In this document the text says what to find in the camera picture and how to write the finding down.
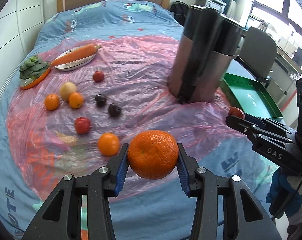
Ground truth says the small orange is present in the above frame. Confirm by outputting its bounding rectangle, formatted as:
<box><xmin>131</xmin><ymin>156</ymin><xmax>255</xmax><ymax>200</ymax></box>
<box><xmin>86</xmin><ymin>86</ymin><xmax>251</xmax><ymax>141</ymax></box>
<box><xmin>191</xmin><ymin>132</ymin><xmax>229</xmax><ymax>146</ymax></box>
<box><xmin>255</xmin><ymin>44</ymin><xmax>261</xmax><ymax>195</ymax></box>
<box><xmin>97</xmin><ymin>133</ymin><xmax>120</xmax><ymax>157</ymax></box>

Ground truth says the red apple fruit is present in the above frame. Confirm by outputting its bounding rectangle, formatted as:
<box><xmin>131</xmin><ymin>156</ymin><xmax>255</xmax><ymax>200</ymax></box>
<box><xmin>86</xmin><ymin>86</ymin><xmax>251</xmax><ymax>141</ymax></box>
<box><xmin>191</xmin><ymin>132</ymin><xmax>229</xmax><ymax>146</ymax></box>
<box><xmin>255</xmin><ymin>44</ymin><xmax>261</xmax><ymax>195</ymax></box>
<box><xmin>74</xmin><ymin>117</ymin><xmax>91</xmax><ymax>134</ymax></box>

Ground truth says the large orange mandarin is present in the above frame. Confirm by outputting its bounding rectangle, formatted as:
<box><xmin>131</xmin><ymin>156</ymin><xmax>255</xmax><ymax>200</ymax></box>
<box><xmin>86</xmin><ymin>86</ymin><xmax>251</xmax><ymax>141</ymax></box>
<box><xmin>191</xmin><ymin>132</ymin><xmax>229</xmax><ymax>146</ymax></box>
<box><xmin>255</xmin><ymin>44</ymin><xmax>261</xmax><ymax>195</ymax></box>
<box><xmin>127</xmin><ymin>130</ymin><xmax>179</xmax><ymax>180</ymax></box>

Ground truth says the dark plum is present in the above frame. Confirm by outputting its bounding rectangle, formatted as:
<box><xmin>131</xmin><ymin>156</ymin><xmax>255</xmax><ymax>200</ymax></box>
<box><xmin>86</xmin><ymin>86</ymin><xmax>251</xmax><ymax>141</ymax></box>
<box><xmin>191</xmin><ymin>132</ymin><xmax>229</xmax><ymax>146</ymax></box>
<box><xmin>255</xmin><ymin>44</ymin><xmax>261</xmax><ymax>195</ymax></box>
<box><xmin>108</xmin><ymin>103</ymin><xmax>122</xmax><ymax>117</ymax></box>
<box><xmin>95</xmin><ymin>94</ymin><xmax>107</xmax><ymax>107</ymax></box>

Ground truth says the right blue white gloved hand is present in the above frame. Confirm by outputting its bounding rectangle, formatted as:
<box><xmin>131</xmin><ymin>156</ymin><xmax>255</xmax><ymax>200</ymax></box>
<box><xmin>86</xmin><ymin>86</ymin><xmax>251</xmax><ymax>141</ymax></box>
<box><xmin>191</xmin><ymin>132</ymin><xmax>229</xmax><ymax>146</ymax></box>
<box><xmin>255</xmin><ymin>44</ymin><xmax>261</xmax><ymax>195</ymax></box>
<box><xmin>266</xmin><ymin>168</ymin><xmax>302</xmax><ymax>225</ymax></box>

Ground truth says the green tray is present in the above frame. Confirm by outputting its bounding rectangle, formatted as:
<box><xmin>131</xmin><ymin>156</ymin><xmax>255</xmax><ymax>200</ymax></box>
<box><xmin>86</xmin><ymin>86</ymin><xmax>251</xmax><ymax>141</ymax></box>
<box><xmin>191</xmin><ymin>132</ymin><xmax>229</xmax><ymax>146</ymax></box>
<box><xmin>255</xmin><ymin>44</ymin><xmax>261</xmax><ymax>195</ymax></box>
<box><xmin>220</xmin><ymin>73</ymin><xmax>283</xmax><ymax>122</ymax></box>

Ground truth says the desk by window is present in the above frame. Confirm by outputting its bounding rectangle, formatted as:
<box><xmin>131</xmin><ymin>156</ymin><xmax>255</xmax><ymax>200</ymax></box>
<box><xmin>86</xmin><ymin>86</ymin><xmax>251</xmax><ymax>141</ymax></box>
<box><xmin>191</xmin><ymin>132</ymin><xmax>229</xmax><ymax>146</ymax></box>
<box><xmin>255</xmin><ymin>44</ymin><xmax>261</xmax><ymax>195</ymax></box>
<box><xmin>267</xmin><ymin>45</ymin><xmax>302</xmax><ymax>108</ymax></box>

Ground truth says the grey office chair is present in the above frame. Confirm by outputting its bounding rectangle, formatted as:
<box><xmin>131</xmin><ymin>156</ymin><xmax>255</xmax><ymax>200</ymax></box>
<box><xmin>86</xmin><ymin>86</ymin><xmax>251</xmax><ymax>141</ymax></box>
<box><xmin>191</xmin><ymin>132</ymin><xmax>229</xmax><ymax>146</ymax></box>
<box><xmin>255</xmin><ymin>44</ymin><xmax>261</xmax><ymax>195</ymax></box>
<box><xmin>235</xmin><ymin>27</ymin><xmax>277</xmax><ymax>88</ymax></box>

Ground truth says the black silver cylindrical appliance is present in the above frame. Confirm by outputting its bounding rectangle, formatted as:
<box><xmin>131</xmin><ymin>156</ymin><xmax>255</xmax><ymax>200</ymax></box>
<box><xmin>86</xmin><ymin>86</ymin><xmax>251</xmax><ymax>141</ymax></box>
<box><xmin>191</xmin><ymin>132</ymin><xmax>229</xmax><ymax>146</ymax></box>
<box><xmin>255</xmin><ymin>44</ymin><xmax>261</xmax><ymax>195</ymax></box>
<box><xmin>167</xmin><ymin>5</ymin><xmax>244</xmax><ymax>104</ymax></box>

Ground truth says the pink plastic sheet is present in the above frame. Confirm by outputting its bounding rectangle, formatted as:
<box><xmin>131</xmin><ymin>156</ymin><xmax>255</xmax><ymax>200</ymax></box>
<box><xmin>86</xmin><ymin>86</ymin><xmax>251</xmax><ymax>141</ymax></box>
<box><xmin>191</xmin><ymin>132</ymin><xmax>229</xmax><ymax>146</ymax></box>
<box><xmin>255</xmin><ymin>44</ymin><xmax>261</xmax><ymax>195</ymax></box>
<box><xmin>7</xmin><ymin>36</ymin><xmax>243</xmax><ymax>199</ymax></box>

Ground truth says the yellow pear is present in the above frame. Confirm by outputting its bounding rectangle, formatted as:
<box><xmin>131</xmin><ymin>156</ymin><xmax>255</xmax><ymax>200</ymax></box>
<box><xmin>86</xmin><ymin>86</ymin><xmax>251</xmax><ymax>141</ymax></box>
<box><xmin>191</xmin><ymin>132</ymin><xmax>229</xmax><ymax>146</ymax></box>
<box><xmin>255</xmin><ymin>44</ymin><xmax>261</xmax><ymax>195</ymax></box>
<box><xmin>60</xmin><ymin>82</ymin><xmax>76</xmax><ymax>101</ymax></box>

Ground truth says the grey printer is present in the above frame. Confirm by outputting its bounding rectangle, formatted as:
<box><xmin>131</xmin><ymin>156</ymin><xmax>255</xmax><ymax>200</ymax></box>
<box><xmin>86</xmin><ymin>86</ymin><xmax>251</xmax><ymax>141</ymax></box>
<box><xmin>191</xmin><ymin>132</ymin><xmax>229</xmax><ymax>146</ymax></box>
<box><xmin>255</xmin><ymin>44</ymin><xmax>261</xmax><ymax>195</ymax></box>
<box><xmin>195</xmin><ymin>0</ymin><xmax>226</xmax><ymax>14</ymax></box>

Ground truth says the black backpack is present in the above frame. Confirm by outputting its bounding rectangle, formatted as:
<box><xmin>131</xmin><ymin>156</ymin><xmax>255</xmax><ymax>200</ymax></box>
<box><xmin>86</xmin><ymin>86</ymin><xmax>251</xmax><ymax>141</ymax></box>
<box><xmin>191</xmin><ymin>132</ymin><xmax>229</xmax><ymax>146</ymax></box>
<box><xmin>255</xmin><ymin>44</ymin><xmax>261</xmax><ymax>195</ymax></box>
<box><xmin>169</xmin><ymin>1</ymin><xmax>190</xmax><ymax>26</ymax></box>

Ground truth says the orange oval dish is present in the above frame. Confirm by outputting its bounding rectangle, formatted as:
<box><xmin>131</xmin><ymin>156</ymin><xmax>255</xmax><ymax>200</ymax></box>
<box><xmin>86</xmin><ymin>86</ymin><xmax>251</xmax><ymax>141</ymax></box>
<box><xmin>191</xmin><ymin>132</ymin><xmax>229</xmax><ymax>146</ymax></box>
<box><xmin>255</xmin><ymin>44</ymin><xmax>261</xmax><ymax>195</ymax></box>
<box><xmin>20</xmin><ymin>67</ymin><xmax>52</xmax><ymax>90</ymax></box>

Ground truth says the small red tomato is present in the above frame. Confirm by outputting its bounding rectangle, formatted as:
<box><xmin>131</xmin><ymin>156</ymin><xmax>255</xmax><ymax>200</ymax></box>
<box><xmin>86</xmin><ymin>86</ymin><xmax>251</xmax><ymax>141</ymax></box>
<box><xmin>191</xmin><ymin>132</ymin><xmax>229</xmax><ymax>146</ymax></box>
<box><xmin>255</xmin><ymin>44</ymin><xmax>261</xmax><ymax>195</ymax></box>
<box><xmin>93</xmin><ymin>71</ymin><xmax>105</xmax><ymax>82</ymax></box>

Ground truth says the white oval plate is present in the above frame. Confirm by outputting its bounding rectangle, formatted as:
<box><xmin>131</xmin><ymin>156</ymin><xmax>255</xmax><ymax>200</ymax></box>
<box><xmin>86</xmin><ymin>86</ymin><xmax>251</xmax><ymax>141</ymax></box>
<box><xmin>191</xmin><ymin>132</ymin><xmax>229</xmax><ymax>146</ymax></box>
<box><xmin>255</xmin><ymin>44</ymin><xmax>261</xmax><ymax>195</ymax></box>
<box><xmin>55</xmin><ymin>47</ymin><xmax>96</xmax><ymax>72</ymax></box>

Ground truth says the green leafy bok choy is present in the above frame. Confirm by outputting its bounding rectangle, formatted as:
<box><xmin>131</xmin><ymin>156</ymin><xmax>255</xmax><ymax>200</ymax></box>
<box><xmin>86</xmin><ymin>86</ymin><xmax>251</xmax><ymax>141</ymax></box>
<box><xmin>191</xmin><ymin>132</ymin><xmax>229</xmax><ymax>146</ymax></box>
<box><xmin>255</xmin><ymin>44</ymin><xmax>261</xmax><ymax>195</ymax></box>
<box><xmin>19</xmin><ymin>55</ymin><xmax>50</xmax><ymax>80</ymax></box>

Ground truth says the large orange carrot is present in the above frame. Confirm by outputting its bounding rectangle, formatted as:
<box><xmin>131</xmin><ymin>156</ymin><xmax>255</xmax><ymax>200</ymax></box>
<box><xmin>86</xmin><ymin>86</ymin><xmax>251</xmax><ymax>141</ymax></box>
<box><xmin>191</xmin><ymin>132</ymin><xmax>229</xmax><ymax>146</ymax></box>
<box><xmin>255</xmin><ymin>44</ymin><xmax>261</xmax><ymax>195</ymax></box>
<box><xmin>52</xmin><ymin>44</ymin><xmax>101</xmax><ymax>67</ymax></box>

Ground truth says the white wardrobe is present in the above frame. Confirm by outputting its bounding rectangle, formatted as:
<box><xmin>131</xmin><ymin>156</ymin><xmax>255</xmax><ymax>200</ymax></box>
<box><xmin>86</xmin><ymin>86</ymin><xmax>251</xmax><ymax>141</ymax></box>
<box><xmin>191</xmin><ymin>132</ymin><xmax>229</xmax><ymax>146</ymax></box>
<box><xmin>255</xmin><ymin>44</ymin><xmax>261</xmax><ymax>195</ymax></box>
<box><xmin>0</xmin><ymin>0</ymin><xmax>44</xmax><ymax>98</ymax></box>

